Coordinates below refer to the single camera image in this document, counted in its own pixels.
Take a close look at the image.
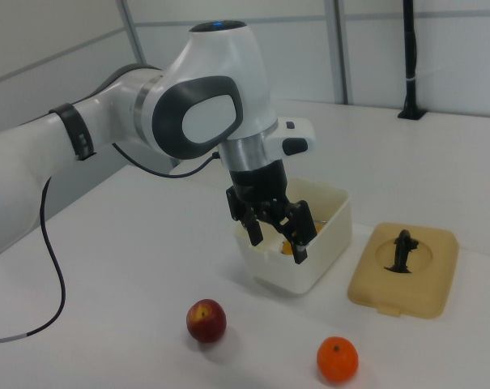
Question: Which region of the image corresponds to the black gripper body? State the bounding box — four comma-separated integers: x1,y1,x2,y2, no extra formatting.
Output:
228,159,290,206

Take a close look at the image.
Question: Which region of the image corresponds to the red toy apple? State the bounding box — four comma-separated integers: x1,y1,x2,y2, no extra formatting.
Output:
185,298,228,344

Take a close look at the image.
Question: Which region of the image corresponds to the orange toy mandarin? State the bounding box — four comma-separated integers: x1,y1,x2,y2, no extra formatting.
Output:
316,335,360,384

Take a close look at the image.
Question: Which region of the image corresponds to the cream plastic container box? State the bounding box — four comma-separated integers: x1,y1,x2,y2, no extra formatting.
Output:
232,177,353,296

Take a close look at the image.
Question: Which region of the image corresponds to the yellow metal C-clamp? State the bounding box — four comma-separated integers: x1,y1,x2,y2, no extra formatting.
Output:
281,224,323,257

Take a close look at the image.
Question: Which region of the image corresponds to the tan plastic box lid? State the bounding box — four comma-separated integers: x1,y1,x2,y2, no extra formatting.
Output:
347,221,460,320

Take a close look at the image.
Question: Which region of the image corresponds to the black pole with base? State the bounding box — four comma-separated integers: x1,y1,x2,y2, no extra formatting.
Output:
397,0,427,120

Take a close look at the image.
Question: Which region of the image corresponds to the black lid handle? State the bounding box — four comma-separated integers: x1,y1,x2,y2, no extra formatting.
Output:
383,229,420,275

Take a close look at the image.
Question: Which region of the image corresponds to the grey partition post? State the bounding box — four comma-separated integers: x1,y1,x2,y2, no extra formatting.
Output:
324,0,350,105
117,0,147,66

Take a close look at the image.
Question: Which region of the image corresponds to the black cable strap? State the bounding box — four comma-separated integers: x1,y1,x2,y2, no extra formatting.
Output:
49,102,97,161

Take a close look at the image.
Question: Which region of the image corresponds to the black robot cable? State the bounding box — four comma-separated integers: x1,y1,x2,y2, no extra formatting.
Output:
0,141,221,345

